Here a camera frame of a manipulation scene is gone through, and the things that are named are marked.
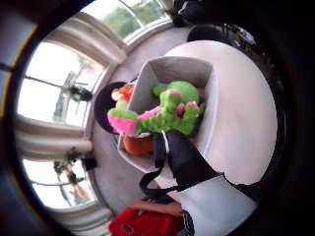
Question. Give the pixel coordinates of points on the potted plant in black pot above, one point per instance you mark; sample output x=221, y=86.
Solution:
x=77, y=162

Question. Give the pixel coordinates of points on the grey fabric storage bin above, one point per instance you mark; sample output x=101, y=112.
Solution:
x=170, y=70

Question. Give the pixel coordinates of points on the black round chair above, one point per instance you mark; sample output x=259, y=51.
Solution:
x=103, y=108

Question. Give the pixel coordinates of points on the green and pink plush toy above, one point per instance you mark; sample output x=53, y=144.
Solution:
x=170, y=114

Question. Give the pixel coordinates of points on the the person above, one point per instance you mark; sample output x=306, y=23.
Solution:
x=144, y=223

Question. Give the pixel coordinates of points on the orange container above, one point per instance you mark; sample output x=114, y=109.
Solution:
x=138, y=145

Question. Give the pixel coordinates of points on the orange and white plush toy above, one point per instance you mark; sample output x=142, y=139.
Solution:
x=122, y=95

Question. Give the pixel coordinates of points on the black office chair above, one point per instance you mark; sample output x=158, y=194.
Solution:
x=204, y=32

